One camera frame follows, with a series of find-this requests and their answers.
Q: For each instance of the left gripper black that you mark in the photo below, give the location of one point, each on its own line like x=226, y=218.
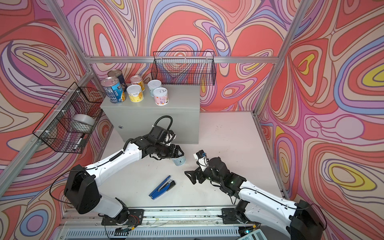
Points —
x=175, y=154

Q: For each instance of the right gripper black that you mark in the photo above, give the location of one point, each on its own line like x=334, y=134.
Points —
x=193, y=174

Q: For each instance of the white lid can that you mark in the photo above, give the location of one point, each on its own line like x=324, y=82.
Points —
x=179, y=161
x=135, y=93
x=152, y=85

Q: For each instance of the white lid can back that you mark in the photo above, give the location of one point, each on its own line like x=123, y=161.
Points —
x=135, y=93

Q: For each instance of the white lid can front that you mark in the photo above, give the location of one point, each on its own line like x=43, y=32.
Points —
x=152, y=85

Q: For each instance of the small gold can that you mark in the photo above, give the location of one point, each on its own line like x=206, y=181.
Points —
x=138, y=80

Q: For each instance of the light blue labelled can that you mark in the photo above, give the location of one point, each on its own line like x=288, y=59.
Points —
x=114, y=90

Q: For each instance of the dark blue labelled can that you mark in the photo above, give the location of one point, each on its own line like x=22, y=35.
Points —
x=118, y=74

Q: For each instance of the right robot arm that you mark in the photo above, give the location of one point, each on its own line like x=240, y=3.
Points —
x=299, y=221

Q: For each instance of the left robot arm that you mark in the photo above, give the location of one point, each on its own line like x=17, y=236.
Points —
x=82, y=187

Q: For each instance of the blue black stapler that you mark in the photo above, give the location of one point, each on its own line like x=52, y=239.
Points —
x=162, y=188

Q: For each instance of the grey metal cabinet box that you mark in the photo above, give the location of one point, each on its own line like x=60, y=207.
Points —
x=137, y=118

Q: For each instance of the white device corner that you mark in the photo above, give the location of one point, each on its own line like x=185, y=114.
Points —
x=254, y=235

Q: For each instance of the white tape roll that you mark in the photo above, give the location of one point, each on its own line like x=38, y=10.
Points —
x=81, y=123

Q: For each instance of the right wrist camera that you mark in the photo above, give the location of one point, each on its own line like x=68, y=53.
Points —
x=202, y=159

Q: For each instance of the aluminium front rail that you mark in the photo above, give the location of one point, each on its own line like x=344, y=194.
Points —
x=163, y=223

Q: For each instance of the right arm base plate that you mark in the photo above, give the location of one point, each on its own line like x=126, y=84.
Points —
x=231, y=216

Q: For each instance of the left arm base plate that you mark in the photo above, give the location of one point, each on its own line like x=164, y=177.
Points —
x=130, y=218

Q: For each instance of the black wire basket back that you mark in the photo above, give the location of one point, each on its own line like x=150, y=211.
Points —
x=196, y=68

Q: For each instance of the black wire basket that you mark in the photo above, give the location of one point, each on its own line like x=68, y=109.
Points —
x=55, y=129
x=196, y=68

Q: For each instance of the black wire basket left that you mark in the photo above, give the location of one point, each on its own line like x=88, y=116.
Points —
x=55, y=129

